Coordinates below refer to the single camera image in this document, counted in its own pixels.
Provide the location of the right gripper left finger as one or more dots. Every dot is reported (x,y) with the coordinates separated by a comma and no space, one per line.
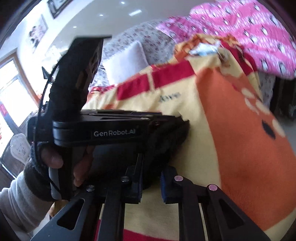
(98,213)

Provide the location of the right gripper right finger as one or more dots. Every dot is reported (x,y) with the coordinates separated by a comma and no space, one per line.
(206,213)

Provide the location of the black pants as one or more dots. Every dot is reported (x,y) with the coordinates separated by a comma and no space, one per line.
(142,145)

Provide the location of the left hand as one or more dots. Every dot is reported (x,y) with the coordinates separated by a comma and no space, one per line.
(45,156)

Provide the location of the white chair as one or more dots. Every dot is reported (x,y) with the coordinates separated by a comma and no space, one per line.
(20,148)

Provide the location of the orange yellow red blanket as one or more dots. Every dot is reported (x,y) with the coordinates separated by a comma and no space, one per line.
(234,140)

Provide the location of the white square pillow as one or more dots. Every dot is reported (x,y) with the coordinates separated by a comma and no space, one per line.
(124,64)

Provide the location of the floral quilt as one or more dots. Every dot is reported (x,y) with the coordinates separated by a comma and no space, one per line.
(158,47)

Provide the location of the pink penguin quilt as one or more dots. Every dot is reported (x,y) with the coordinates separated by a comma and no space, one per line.
(255,28)

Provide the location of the framed wall picture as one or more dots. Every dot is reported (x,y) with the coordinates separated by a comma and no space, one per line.
(37,32)

